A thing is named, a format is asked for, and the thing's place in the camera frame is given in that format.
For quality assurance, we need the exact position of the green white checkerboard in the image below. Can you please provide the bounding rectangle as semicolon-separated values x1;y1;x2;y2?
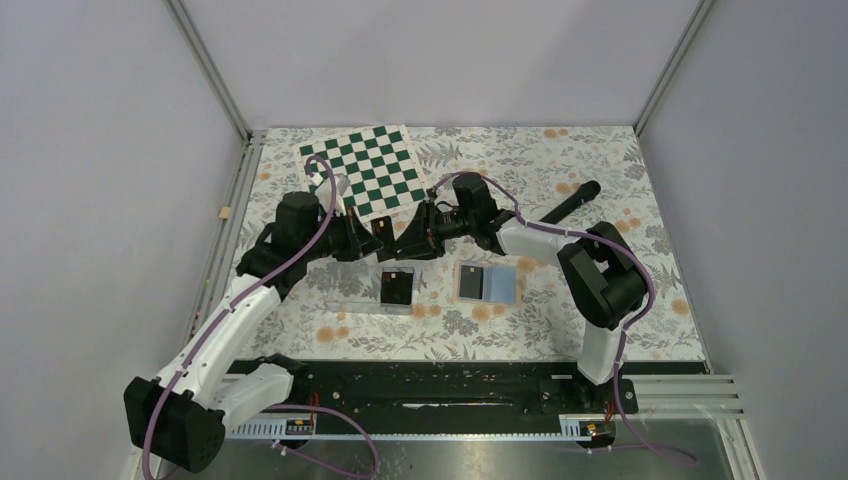
293;125;430;222

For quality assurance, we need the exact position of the black marker orange cap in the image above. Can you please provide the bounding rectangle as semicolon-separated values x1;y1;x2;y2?
540;180;601;224

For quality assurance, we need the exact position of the clear plastic card box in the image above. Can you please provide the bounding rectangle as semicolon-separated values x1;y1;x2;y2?
324;263;420;316

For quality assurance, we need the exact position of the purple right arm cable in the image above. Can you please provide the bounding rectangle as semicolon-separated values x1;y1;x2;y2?
427;172;700;468

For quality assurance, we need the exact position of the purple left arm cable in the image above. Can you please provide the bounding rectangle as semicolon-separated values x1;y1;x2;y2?
140;154;382;480

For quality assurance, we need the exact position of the stack of credit cards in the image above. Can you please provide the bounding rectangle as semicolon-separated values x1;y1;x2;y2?
380;271;414;306

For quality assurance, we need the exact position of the beige leather card holder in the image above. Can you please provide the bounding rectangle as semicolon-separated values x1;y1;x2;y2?
454;261;521;306

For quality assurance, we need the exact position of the aluminium frame rail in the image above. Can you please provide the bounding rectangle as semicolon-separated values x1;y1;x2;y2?
164;0;267;342

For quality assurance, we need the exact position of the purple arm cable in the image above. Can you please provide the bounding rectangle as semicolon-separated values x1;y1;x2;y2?
427;172;700;468
140;154;382;480

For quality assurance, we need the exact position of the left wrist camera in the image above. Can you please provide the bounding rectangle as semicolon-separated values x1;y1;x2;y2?
309;173;350;216

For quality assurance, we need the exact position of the floral patterned table mat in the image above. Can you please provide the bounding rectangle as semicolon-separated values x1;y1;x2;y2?
240;126;707;361

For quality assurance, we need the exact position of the single black credit card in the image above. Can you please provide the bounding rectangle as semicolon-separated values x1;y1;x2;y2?
458;264;485;300

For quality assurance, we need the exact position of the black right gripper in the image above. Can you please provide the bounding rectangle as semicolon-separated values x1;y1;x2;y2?
390;201;476;262

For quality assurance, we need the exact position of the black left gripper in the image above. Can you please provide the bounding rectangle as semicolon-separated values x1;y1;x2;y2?
303;206;385;262

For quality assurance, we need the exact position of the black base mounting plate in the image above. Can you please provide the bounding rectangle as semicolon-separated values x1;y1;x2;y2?
282;360;639;433

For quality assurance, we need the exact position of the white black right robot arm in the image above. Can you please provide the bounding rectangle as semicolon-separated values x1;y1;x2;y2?
388;172;656;412

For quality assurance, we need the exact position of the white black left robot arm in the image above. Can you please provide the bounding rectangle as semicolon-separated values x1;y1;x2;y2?
123;192;383;473

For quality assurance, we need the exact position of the white slotted cable duct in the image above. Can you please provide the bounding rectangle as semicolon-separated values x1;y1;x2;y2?
226;414;596;441

